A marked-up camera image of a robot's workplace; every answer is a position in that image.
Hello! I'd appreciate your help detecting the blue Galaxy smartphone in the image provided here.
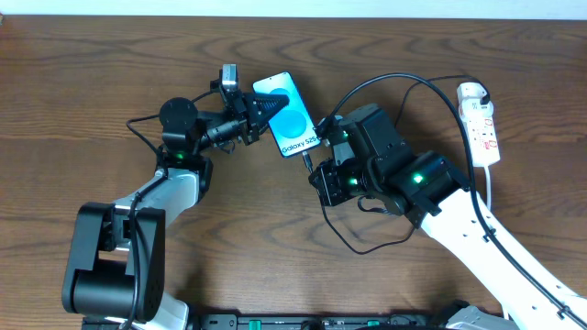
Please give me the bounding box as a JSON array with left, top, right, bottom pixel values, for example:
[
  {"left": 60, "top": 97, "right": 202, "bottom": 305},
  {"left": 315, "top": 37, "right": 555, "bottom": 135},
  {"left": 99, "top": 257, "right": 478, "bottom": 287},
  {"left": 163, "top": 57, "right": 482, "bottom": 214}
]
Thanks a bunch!
[{"left": 252, "top": 71, "right": 320, "bottom": 158}]

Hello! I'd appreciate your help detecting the white power strip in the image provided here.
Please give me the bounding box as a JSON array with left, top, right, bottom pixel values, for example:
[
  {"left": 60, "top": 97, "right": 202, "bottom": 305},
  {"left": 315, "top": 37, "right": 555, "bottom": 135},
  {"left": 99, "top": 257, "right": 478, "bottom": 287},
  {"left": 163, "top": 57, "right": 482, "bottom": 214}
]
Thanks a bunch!
[{"left": 457, "top": 82, "right": 501, "bottom": 168}]

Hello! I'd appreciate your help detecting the black USB charging cable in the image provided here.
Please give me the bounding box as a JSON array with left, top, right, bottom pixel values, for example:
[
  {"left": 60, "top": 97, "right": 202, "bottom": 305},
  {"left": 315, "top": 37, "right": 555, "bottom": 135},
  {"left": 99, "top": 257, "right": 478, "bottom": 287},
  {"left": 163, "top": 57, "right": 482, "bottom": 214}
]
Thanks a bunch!
[{"left": 301, "top": 74, "right": 492, "bottom": 256}]

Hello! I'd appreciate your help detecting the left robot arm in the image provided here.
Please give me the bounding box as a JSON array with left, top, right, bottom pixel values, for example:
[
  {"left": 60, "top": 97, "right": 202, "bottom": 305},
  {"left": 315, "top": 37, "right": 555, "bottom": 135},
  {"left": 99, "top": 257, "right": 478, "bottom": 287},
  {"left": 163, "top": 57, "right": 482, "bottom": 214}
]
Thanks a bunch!
[{"left": 61, "top": 81, "right": 289, "bottom": 329}]

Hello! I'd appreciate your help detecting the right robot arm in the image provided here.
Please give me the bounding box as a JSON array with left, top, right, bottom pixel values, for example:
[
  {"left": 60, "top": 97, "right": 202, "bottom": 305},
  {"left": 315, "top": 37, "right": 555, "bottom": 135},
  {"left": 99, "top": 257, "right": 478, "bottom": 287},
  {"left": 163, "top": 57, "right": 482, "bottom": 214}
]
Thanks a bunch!
[{"left": 309, "top": 104, "right": 586, "bottom": 329}]

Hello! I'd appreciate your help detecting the white charger adapter plug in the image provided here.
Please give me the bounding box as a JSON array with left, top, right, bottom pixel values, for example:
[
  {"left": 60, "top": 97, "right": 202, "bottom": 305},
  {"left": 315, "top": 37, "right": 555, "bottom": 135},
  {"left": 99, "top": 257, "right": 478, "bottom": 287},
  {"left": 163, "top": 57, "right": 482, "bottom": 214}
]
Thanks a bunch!
[{"left": 459, "top": 98, "right": 493, "bottom": 122}]

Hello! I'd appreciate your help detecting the black left camera cable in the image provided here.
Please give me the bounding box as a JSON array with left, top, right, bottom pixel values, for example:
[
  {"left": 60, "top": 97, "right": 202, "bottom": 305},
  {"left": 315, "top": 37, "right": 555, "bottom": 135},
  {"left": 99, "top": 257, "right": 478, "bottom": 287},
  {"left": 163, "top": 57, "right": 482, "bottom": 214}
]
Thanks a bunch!
[{"left": 116, "top": 89, "right": 221, "bottom": 330}]

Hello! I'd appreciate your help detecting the white power strip cord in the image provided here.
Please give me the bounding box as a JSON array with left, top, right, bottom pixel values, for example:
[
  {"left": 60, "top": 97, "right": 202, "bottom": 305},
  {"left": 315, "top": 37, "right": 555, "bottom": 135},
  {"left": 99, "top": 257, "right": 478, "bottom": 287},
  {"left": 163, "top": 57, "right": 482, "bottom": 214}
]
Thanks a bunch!
[{"left": 482, "top": 165, "right": 493, "bottom": 212}]

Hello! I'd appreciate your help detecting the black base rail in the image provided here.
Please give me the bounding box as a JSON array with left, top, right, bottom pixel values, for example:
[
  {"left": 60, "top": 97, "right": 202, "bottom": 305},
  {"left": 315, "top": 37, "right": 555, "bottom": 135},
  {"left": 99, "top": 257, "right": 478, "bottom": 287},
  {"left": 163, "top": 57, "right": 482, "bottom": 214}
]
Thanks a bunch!
[{"left": 183, "top": 314, "right": 445, "bottom": 330}]

